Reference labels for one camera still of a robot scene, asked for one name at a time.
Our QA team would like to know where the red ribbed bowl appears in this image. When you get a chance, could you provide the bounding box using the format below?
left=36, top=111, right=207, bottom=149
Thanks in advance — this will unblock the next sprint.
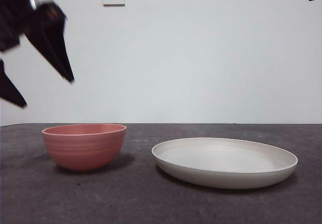
left=41, top=123, right=127, bottom=172

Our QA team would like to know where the white round plate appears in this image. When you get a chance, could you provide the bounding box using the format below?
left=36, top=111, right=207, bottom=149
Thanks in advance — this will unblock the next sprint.
left=151, top=137, right=299, bottom=190

